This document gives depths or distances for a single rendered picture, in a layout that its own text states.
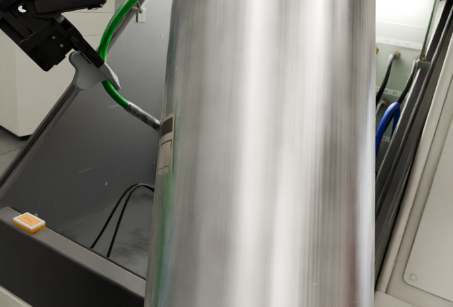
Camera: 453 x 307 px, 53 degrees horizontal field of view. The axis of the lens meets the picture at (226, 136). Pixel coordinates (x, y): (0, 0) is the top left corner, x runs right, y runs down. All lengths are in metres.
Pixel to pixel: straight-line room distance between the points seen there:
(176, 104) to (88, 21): 3.69
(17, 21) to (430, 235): 0.70
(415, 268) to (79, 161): 0.71
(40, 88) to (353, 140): 3.61
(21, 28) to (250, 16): 0.64
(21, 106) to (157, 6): 2.65
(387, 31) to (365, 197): 0.84
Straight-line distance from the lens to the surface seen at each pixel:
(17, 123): 3.74
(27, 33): 0.77
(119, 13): 0.78
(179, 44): 0.17
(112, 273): 0.78
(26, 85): 3.67
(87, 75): 0.77
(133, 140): 1.18
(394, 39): 0.99
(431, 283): 0.77
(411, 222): 0.76
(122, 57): 1.08
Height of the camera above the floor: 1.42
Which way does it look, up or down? 20 degrees down
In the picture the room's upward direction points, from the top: 7 degrees clockwise
